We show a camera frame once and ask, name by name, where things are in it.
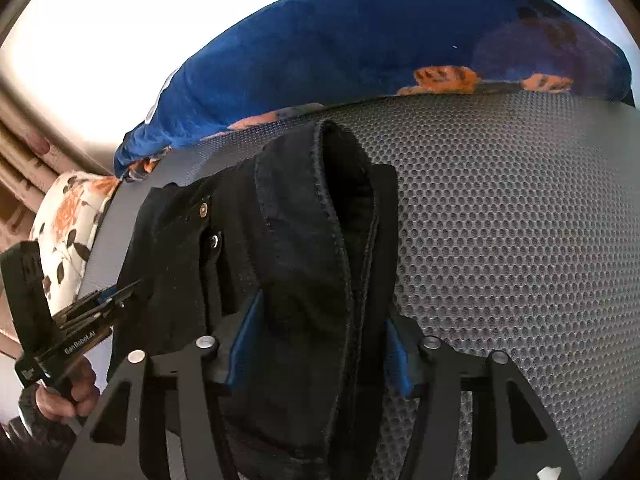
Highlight white orange floral pillow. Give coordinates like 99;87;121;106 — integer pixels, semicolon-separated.
29;171;120;314

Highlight blue floral blanket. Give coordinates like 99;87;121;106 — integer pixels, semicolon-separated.
113;0;632;180

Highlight person's left hand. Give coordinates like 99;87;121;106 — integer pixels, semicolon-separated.
35;356;100;422

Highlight grey mesh mattress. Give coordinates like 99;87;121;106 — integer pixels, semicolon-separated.
62;93;639;479

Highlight black denim pants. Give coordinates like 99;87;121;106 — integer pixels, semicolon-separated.
111;120;398;479

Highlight wooden headboard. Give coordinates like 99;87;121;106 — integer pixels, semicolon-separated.
0;89;112;356

